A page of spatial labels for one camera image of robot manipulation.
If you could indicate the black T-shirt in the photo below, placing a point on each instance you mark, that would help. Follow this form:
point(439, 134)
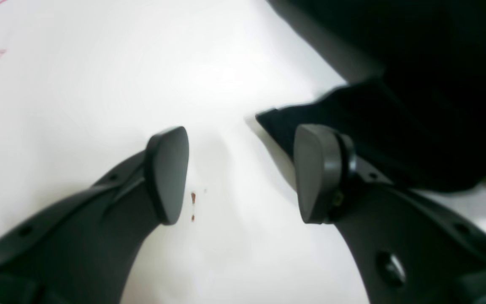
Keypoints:
point(415, 99)

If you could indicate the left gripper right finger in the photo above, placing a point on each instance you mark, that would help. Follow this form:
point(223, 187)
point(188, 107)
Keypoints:
point(408, 249)

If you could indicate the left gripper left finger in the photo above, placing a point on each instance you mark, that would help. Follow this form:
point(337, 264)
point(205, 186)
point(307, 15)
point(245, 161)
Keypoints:
point(80, 250)

